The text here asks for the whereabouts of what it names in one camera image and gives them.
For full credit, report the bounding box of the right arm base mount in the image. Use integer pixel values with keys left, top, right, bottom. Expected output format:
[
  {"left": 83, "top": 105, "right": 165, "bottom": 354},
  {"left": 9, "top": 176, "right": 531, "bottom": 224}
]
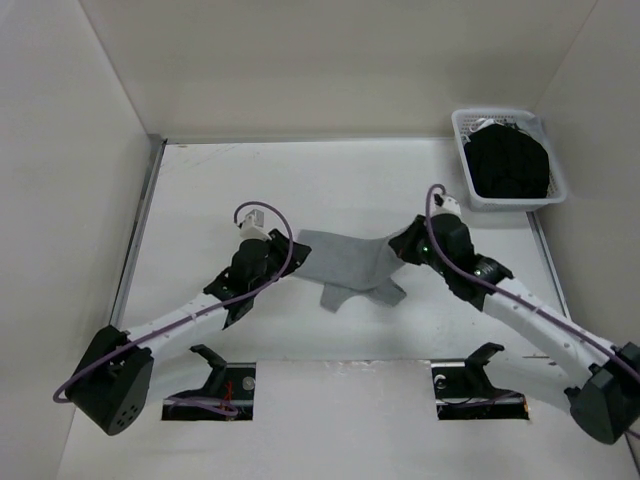
[{"left": 430, "top": 342, "right": 529, "bottom": 421}]

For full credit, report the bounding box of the left aluminium table rail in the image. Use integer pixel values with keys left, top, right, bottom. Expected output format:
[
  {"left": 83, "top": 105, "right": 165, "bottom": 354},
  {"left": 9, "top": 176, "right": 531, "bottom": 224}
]
[{"left": 100, "top": 134, "right": 167, "bottom": 330}]

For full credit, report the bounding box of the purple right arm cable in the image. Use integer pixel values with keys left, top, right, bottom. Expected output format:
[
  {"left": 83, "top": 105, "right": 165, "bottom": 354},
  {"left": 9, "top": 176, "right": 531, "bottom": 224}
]
[{"left": 423, "top": 183, "right": 640, "bottom": 441}]

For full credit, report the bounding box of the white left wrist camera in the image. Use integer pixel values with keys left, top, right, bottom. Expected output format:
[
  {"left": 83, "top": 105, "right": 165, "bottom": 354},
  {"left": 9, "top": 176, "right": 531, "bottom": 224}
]
[{"left": 238, "top": 209, "right": 269, "bottom": 240}]

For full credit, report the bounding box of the white plastic basket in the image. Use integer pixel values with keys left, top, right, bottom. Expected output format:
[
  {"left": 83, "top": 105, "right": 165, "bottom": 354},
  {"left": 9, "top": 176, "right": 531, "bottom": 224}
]
[{"left": 451, "top": 107, "right": 567, "bottom": 211}]

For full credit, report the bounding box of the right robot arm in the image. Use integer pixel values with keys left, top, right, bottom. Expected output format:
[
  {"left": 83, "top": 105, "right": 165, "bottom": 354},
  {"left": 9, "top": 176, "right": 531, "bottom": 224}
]
[{"left": 389, "top": 213, "right": 639, "bottom": 445}]

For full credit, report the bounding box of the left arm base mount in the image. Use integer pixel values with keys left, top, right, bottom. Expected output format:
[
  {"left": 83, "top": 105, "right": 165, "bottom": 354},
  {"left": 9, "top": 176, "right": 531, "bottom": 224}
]
[{"left": 161, "top": 344, "right": 257, "bottom": 422}]

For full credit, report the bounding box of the white tank top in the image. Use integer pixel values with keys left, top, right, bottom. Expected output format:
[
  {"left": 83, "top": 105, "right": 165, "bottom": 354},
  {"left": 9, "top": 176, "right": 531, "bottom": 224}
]
[{"left": 468, "top": 117, "right": 500, "bottom": 134}]

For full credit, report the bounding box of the black tank top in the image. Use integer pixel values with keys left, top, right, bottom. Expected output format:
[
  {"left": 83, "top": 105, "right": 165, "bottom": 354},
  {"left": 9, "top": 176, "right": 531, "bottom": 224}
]
[{"left": 464, "top": 124, "right": 550, "bottom": 199}]

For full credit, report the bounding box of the aluminium table rail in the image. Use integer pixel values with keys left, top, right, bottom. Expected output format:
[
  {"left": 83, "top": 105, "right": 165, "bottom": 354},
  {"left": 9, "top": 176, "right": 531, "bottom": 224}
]
[
  {"left": 100, "top": 134, "right": 167, "bottom": 330},
  {"left": 527, "top": 212, "right": 572, "bottom": 320}
]

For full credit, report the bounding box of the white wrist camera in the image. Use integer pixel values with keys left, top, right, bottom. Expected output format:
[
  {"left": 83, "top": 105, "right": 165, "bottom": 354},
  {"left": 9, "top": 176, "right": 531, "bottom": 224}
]
[
  {"left": 433, "top": 194, "right": 462, "bottom": 217},
  {"left": 238, "top": 209, "right": 269, "bottom": 240}
]

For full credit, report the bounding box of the right aluminium table rail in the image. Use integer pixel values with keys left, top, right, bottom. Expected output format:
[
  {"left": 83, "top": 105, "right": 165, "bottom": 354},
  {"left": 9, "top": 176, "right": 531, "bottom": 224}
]
[{"left": 527, "top": 212, "right": 572, "bottom": 320}]

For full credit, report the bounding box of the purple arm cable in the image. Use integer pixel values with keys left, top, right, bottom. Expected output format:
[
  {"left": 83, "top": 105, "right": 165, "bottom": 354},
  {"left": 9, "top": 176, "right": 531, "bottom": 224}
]
[
  {"left": 52, "top": 201, "right": 294, "bottom": 417},
  {"left": 423, "top": 183, "right": 640, "bottom": 441}
]

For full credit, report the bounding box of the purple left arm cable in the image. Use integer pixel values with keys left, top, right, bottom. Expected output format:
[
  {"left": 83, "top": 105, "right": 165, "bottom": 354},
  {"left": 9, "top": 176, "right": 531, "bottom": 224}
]
[{"left": 52, "top": 201, "right": 294, "bottom": 417}]

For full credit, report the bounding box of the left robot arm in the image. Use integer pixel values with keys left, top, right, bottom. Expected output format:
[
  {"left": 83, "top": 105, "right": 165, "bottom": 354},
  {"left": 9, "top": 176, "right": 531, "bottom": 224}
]
[{"left": 62, "top": 229, "right": 312, "bottom": 436}]

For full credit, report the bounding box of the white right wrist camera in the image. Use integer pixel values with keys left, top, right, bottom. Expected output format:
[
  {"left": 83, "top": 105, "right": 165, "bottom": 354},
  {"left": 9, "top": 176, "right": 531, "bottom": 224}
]
[{"left": 433, "top": 194, "right": 462, "bottom": 217}]

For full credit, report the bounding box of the grey tank top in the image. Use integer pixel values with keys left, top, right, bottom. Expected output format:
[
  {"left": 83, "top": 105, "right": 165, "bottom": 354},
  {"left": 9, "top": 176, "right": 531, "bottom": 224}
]
[{"left": 294, "top": 230, "right": 406, "bottom": 313}]

